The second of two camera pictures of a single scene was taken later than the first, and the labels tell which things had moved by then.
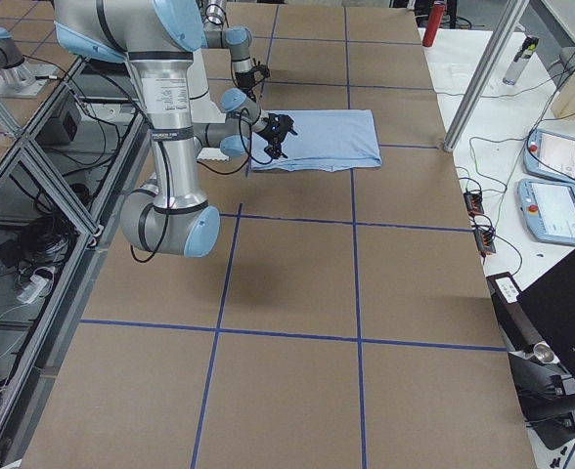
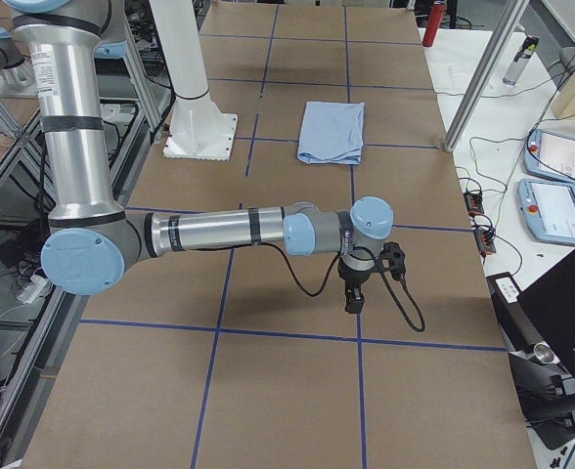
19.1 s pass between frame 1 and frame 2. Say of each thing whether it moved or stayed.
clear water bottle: stayed
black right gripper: moved
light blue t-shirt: moved
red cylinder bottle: stayed
